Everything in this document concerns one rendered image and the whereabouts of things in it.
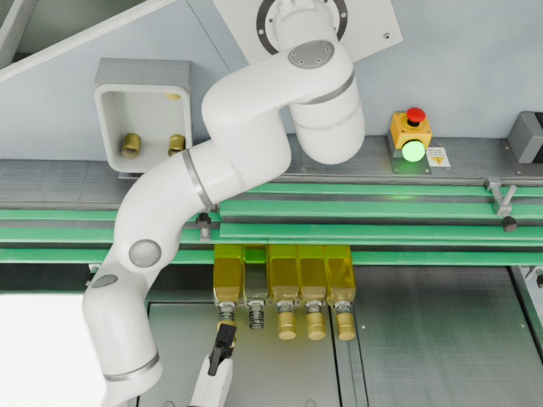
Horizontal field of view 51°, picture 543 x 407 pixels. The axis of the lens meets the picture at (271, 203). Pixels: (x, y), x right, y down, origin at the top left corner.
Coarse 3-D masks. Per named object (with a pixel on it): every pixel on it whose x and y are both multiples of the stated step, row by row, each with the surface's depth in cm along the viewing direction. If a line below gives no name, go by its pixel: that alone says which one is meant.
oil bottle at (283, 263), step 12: (276, 252) 119; (288, 252) 120; (276, 264) 117; (288, 264) 118; (276, 276) 115; (288, 276) 116; (276, 288) 114; (288, 288) 114; (276, 300) 114; (288, 300) 113
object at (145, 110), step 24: (96, 96) 105; (120, 96) 114; (144, 96) 114; (120, 120) 118; (144, 120) 119; (168, 120) 119; (120, 144) 122; (144, 144) 123; (168, 144) 124; (120, 168) 119; (144, 168) 120
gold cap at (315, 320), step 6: (312, 312) 112; (318, 312) 112; (306, 318) 113; (312, 318) 111; (318, 318) 111; (312, 324) 110; (318, 324) 110; (324, 324) 111; (312, 330) 110; (318, 330) 109; (324, 330) 110; (312, 336) 110; (318, 336) 110; (324, 336) 111
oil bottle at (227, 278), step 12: (216, 252) 119; (228, 252) 119; (240, 252) 120; (216, 264) 117; (228, 264) 117; (240, 264) 118; (216, 276) 115; (228, 276) 115; (240, 276) 116; (216, 288) 113; (228, 288) 113; (240, 288) 114; (216, 300) 113; (228, 300) 113; (240, 300) 116
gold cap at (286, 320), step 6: (282, 312) 112; (288, 312) 111; (282, 318) 111; (288, 318) 111; (294, 318) 112; (282, 324) 110; (288, 324) 110; (294, 324) 111; (282, 330) 109; (288, 330) 109; (294, 330) 110; (282, 336) 110; (288, 336) 110; (294, 336) 110
